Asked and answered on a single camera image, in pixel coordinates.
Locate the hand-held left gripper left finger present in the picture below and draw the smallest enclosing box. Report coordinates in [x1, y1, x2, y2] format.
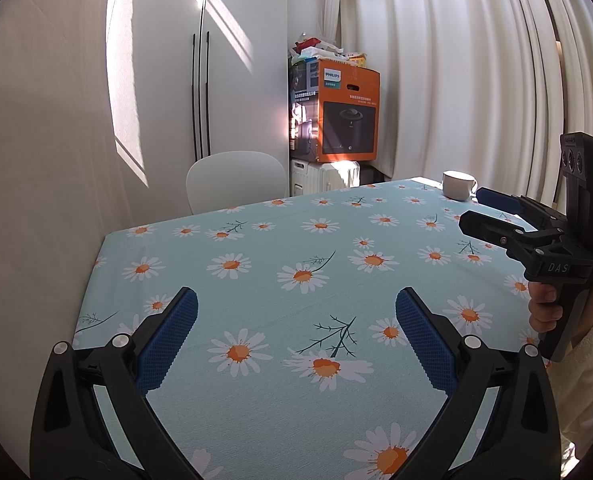
[29, 286, 200, 480]

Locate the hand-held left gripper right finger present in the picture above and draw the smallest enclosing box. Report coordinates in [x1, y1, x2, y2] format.
[395, 287, 562, 480]

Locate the white curtain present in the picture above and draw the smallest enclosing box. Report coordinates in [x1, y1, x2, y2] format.
[321, 0, 593, 221]

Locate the daisy print tablecloth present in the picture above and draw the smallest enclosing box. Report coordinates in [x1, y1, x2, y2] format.
[71, 176, 567, 480]

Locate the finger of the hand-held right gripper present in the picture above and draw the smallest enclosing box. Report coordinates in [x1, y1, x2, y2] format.
[476, 186, 569, 233]
[459, 210, 562, 261]

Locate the pile of assorted packages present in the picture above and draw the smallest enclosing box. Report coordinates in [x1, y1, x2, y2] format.
[290, 34, 368, 68]

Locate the person's right hand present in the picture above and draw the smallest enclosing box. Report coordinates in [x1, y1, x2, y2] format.
[527, 280, 559, 343]

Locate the orange cardboard box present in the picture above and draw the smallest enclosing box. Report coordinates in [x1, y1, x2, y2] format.
[290, 58, 381, 164]

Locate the white chair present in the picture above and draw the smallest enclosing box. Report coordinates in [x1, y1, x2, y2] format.
[186, 151, 288, 215]

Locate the person's right forearm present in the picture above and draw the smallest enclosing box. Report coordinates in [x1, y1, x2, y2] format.
[546, 310, 593, 471]

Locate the white mug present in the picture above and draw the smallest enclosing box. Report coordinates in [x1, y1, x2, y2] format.
[442, 170, 478, 202]

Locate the white wardrobe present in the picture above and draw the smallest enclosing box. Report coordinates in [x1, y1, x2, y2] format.
[106, 0, 292, 201]

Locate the white appliance under box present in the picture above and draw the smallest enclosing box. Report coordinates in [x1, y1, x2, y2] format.
[290, 159, 362, 197]

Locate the black wardrobe handle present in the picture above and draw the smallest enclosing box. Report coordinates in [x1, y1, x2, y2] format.
[191, 34, 198, 160]
[205, 31, 212, 157]

